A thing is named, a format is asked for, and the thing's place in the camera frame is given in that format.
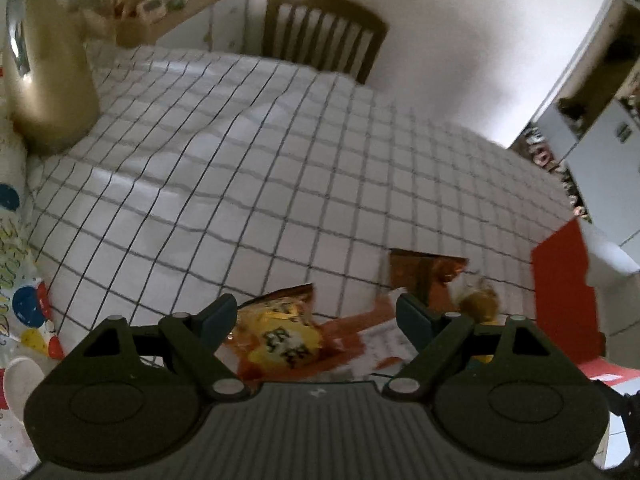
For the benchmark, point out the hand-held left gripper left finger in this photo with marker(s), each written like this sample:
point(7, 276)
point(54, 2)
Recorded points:
point(220, 316)

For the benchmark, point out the wooden slat-back chair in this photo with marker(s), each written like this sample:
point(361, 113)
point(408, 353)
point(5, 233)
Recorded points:
point(325, 30)

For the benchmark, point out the checkered white tablecloth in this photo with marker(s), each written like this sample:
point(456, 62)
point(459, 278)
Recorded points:
point(280, 170)

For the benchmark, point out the polka dot paper bag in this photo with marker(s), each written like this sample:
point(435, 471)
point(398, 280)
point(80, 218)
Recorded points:
point(15, 270)

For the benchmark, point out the round bun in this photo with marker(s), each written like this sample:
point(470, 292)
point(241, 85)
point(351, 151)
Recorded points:
point(477, 300)

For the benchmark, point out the white low cabinet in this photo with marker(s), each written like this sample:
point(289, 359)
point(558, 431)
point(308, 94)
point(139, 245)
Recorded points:
point(600, 170)

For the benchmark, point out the cluster of small floor items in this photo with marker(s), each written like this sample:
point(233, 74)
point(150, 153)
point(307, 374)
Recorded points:
point(555, 165)

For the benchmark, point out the white sideboard with wooden top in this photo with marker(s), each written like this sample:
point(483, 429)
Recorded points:
point(200, 15)

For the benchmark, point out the yellow snack bag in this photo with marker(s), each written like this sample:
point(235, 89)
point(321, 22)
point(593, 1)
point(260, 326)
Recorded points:
point(280, 335)

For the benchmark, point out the orange foil snack bag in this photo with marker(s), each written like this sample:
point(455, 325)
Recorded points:
point(425, 272)

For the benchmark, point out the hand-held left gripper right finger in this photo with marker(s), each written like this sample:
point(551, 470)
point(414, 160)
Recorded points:
point(415, 318)

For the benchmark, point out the white mug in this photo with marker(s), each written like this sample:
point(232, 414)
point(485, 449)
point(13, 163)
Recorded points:
point(20, 382)

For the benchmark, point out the gold thermos jug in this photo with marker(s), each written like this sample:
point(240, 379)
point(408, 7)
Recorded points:
point(50, 85)

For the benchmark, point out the orange and white flat packet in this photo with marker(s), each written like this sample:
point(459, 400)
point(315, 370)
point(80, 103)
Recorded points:
point(365, 340)

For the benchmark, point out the red cardboard box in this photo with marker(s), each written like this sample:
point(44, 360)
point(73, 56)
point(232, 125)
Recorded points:
point(565, 290)

